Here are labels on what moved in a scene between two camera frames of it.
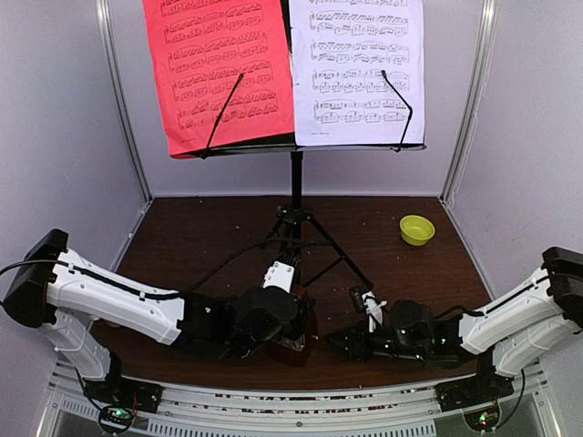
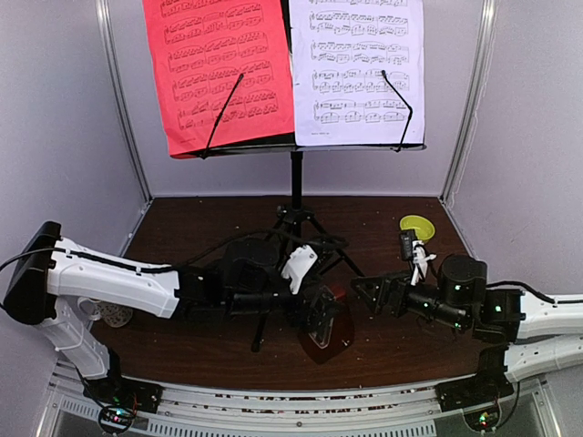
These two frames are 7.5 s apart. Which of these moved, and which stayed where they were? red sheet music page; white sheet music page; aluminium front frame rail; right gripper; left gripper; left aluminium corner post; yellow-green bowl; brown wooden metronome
Moved: left gripper; brown wooden metronome; right gripper
Stayed: left aluminium corner post; red sheet music page; white sheet music page; yellow-green bowl; aluminium front frame rail
